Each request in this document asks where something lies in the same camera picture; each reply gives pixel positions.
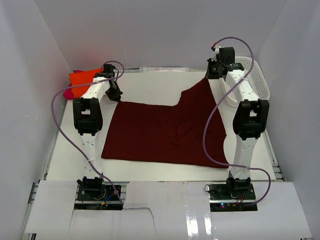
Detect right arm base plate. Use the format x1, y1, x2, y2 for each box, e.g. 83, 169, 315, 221
204, 182, 258, 213

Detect dark red t shirt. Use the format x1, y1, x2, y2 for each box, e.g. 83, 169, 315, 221
101, 78, 227, 169

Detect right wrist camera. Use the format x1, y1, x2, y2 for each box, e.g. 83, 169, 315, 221
211, 45, 221, 62

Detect white perforated plastic basket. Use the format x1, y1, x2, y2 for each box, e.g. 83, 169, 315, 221
225, 56, 271, 108

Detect folded pink t shirt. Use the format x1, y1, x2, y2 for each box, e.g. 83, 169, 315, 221
62, 69, 83, 100

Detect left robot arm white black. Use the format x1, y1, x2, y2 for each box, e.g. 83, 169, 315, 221
72, 61, 123, 200

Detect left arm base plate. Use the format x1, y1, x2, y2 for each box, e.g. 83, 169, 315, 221
74, 184, 123, 211

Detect folded orange t shirt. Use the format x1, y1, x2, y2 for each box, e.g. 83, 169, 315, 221
69, 68, 101, 98

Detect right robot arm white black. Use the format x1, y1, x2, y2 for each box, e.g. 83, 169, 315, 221
205, 44, 270, 199

